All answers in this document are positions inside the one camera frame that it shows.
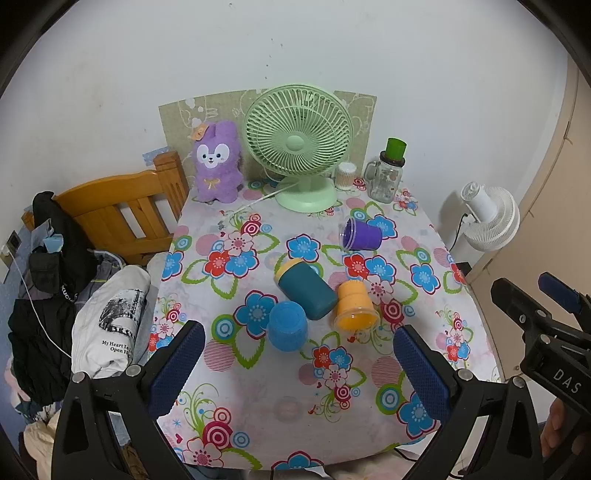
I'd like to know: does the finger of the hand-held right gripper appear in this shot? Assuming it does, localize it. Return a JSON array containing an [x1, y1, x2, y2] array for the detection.
[[490, 278, 561, 344], [538, 272, 585, 320]]

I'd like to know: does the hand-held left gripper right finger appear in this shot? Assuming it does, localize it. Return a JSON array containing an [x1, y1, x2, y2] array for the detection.
[[392, 324, 543, 480]]

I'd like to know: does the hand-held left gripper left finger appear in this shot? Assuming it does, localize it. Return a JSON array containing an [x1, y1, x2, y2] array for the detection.
[[52, 320, 206, 480]]

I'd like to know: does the orange cup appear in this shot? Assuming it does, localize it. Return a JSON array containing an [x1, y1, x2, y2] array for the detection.
[[333, 280, 380, 332]]

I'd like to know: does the teal cup with yellow rim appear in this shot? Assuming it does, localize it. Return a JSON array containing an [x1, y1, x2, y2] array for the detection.
[[276, 258, 339, 321]]

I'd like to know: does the purple cup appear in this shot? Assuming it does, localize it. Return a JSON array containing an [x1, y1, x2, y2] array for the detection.
[[341, 219, 383, 250]]

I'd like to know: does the blue cup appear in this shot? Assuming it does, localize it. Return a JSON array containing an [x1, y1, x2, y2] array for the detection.
[[267, 301, 307, 353]]

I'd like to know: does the person's right hand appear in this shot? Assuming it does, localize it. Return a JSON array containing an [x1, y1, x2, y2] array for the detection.
[[541, 399, 576, 459]]

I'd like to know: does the beige wooden door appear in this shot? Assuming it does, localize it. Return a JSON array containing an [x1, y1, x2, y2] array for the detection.
[[462, 58, 591, 385]]

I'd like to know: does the white printed shirt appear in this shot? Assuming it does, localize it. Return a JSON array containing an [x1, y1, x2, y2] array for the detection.
[[71, 265, 153, 380]]

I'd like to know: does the floral tablecloth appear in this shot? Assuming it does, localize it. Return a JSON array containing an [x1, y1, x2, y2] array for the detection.
[[147, 178, 502, 472]]

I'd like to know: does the black jacket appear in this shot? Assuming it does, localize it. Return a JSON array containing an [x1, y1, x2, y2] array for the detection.
[[8, 191, 99, 408]]

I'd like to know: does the wooden bed headboard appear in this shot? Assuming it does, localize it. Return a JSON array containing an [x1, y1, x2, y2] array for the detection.
[[52, 150, 190, 267]]

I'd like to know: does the purple plush toy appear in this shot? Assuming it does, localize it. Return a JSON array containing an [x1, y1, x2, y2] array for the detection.
[[191, 120, 245, 204]]

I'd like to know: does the cotton swab container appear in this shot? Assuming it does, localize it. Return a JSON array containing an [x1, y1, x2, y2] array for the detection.
[[334, 162, 358, 190]]

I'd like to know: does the green desk fan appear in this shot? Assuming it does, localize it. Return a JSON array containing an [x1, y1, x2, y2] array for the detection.
[[243, 83, 355, 213]]

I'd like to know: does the white fan black cable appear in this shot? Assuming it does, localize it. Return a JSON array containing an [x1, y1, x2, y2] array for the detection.
[[449, 211, 472, 265]]

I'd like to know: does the white charging cable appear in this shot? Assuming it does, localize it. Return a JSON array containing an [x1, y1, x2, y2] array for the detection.
[[8, 249, 74, 361]]

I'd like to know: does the glass handled jar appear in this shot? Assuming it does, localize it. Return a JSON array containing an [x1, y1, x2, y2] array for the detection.
[[364, 150, 406, 203]]

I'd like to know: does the green fan white cable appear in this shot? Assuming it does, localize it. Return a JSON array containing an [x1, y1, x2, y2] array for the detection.
[[221, 181, 293, 219]]

